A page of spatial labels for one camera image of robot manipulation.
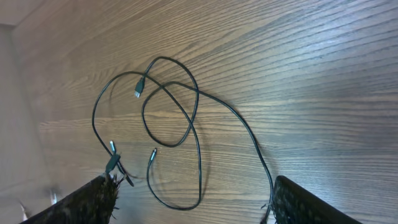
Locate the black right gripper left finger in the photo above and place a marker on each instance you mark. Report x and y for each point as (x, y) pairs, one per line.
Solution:
(92, 203)

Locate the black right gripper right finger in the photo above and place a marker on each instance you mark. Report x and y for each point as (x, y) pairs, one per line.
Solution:
(293, 204)

